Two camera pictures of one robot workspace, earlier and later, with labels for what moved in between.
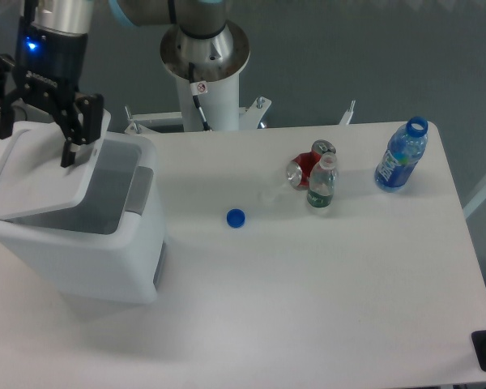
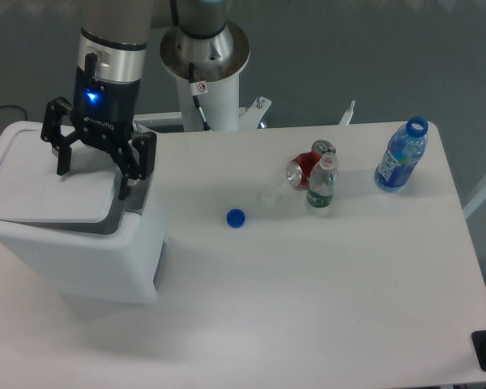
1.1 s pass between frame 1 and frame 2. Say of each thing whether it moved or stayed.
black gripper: moved
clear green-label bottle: stayed
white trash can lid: moved
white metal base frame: stayed
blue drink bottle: stayed
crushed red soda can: stayed
